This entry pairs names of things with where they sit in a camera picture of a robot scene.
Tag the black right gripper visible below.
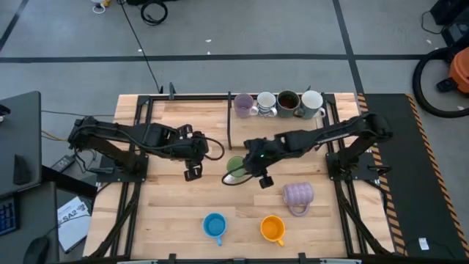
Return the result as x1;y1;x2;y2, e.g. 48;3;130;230
243;136;281;177

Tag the green mug with white handle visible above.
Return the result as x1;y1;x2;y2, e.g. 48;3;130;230
224;155;247;185

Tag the lilac ribbed mug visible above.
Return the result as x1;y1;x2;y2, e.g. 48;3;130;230
281;182;315;217

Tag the blue white leaf-print mug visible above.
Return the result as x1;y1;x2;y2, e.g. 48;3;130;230
256;91;278;118

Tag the smooth purple mug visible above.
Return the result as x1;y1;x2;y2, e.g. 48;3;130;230
233;93;259;120

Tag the dark green speckled mug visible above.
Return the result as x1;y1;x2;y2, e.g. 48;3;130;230
276;90;305;119

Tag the orange faceted mug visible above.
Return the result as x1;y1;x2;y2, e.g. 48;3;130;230
259;215;287;248

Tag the teal mug with white handle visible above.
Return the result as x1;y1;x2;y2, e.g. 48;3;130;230
300;90;326;120

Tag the blue faceted mug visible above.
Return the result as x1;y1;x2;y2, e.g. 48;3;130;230
202;213;228;247

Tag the black power adapter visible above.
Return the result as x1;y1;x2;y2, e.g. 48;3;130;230
50;154;76;173

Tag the white printed booklet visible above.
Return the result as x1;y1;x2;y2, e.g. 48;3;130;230
56;196;92;254

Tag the black hazard-striped floor mat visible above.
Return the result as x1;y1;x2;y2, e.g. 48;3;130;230
357;93;469;260

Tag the grey desk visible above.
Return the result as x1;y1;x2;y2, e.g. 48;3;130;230
0;90;59;264

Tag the black computer mouse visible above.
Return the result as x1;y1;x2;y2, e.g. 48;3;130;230
23;236;51;264

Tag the black keyboard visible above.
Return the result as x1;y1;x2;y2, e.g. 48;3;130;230
0;196;19;238

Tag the orange vacuum cleaner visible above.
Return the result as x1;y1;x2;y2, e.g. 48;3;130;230
435;45;469;95

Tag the black equipment case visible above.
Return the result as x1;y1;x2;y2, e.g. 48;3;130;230
430;0;469;47

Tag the wooden shelf with black frame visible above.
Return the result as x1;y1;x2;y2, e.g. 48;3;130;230
226;86;330;152

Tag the black left wrist camera cable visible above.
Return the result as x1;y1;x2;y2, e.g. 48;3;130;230
202;136;226;161

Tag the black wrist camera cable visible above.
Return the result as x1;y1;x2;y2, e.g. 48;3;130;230
221;164;257;187
202;136;226;161

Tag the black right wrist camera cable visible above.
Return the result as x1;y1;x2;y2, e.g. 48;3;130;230
221;164;257;187

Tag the black metal table frame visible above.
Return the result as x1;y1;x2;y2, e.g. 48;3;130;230
84;82;395;264

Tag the coiled black cable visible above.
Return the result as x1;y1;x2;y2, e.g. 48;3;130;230
140;0;169;26

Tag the long black floor cable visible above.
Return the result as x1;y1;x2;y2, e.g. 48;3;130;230
117;0;164;93

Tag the yellow floor cable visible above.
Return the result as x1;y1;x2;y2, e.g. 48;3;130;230
40;130;70;143

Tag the black vacuum hose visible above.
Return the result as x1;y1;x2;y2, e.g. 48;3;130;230
412;46;469;119

